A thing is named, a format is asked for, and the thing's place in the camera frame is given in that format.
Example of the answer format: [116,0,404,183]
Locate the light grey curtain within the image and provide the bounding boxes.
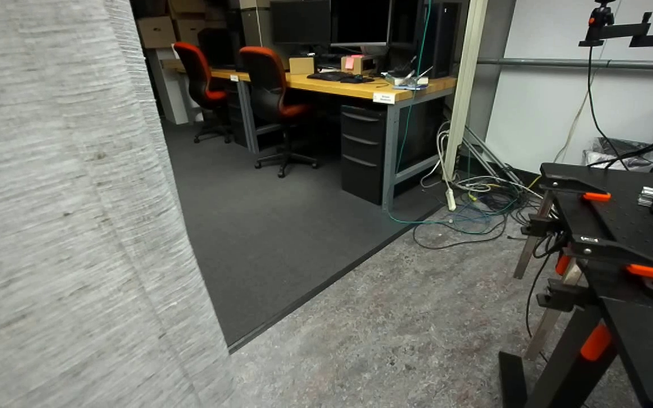
[0,0,233,408]

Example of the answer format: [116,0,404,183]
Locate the black drawer cabinet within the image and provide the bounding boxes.
[337,99,391,208]

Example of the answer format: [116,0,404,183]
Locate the dark grey floor mat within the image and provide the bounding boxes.
[160,120,450,354]

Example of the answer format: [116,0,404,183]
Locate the wooden top office desk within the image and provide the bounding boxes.
[209,65,457,216]

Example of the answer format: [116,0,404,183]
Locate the black keyboard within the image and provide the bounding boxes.
[307,67,376,85]

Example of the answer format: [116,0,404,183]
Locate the small yellow box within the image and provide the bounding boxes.
[287,53,318,76]

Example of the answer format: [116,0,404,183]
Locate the red office chair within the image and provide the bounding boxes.
[171,38,233,144]
[236,43,323,182]

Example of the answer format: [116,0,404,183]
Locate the small pink box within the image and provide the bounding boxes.
[341,51,368,75]

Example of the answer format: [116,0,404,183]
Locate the grey metal tripod legs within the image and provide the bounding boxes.
[457,126,544,200]

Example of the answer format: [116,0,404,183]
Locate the black computer monitor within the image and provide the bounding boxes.
[268,0,333,57]
[327,0,394,53]

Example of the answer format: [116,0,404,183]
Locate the beige slanted pole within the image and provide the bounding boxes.
[439,0,493,188]

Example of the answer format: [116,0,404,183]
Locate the white cabinet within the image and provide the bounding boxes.
[145,48,194,126]

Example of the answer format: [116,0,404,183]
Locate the black computer tower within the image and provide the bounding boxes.
[429,0,469,80]

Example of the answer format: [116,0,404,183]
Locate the silver clamp bar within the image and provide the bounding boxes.
[513,188,556,281]

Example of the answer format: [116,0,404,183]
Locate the brown cardboard box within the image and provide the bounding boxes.
[134,13,180,51]
[172,13,217,48]

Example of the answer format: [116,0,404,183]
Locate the white flat box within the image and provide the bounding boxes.
[581,144,653,171]

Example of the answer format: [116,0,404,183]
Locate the black work table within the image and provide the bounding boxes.
[497,160,653,408]

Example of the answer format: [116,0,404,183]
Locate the white cable bundle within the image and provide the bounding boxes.
[429,120,453,185]

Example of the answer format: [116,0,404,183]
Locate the tangled floor cable pile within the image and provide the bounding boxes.
[411,167,549,251]

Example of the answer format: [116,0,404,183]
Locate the teal hanging cable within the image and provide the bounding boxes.
[394,0,436,221]

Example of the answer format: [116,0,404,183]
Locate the black hanging table cable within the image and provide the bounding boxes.
[523,234,564,342]

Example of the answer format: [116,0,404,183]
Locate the grey metal frame post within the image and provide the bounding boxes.
[468,0,520,144]

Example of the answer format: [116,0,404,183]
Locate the orange clamp handle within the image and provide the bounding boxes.
[554,251,577,279]
[579,323,616,365]

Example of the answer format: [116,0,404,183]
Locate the thin light grey cable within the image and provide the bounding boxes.
[550,89,595,166]

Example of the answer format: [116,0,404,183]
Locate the orange handled clamp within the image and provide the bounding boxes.
[566,234,653,285]
[537,174,614,208]

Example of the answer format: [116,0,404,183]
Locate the black camera cable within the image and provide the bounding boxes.
[582,43,630,153]

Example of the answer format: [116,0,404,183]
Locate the horizontal metal wall rail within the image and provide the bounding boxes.
[477,57,653,75]

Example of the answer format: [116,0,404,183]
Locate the small black camera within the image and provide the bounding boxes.
[588,0,616,31]

